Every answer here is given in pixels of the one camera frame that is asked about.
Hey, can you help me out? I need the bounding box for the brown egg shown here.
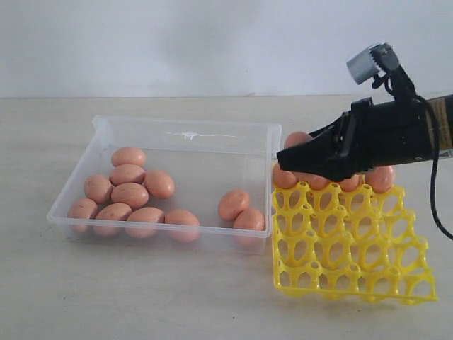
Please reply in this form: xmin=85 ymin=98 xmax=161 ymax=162
xmin=272 ymin=164 xmax=298 ymax=189
xmin=305 ymin=174 xmax=330 ymax=191
xmin=93 ymin=203 xmax=132 ymax=237
xmin=84 ymin=174 xmax=113 ymax=204
xmin=109 ymin=164 xmax=145 ymax=186
xmin=365 ymin=166 xmax=396 ymax=193
xmin=67 ymin=198 xmax=98 ymax=234
xmin=218 ymin=188 xmax=250 ymax=221
xmin=338 ymin=174 xmax=362 ymax=192
xmin=233 ymin=208 xmax=265 ymax=247
xmin=125 ymin=207 xmax=164 ymax=239
xmin=284 ymin=131 xmax=312 ymax=149
xmin=164 ymin=209 xmax=200 ymax=242
xmin=144 ymin=170 xmax=175 ymax=199
xmin=110 ymin=183 xmax=149 ymax=210
xmin=110 ymin=147 xmax=147 ymax=167

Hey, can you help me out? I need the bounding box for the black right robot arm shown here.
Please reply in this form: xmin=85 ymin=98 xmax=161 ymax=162
xmin=277 ymin=96 xmax=452 ymax=182

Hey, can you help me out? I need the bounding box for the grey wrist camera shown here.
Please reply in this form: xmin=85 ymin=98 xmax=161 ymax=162
xmin=346 ymin=42 xmax=417 ymax=101

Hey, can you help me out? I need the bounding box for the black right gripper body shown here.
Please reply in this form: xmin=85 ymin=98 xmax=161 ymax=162
xmin=333 ymin=98 xmax=433 ymax=179

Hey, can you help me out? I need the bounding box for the clear plastic bin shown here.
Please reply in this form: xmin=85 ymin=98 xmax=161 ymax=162
xmin=47 ymin=116 xmax=282 ymax=254

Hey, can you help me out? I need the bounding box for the yellow plastic egg tray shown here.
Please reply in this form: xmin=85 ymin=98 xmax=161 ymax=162
xmin=272 ymin=182 xmax=437 ymax=305

